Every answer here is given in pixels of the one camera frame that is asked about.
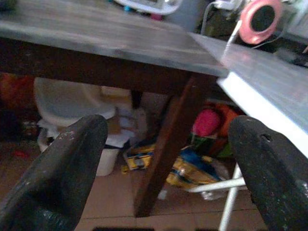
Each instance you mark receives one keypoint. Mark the white plastic bin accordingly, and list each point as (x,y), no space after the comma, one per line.
(62,103)

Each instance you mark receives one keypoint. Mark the yellow and blue bag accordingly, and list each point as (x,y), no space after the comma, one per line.
(183,173)

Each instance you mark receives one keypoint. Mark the dark wooden table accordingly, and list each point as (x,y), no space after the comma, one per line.
(96,36)

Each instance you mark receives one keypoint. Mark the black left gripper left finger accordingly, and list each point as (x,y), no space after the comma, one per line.
(60,173)

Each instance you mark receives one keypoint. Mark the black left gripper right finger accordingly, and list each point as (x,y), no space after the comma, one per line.
(272,173)

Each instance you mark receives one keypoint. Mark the white folding table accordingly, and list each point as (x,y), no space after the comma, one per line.
(264,72)

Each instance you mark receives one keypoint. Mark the white power adapter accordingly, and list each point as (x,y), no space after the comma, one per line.
(223,3)

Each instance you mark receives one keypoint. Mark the white appliance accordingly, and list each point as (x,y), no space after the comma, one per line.
(149,7)

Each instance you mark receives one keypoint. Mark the pink and orange toy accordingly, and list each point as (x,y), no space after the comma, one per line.
(207,122)

